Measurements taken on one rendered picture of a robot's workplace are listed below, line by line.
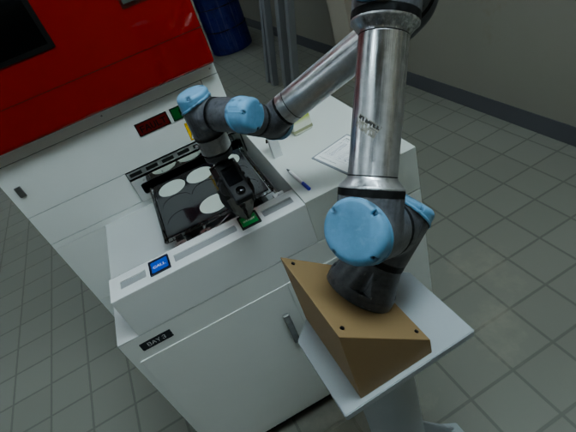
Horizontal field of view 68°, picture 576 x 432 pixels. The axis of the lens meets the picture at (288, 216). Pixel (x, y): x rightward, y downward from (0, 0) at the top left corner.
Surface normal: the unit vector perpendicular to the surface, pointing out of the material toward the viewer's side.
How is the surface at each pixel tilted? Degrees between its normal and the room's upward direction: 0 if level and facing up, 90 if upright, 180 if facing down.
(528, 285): 0
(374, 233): 59
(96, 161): 90
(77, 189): 90
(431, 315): 0
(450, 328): 0
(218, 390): 90
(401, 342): 90
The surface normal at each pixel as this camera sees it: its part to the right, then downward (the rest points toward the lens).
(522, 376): -0.28, -0.74
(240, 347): 0.38, 0.50
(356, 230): -0.56, 0.18
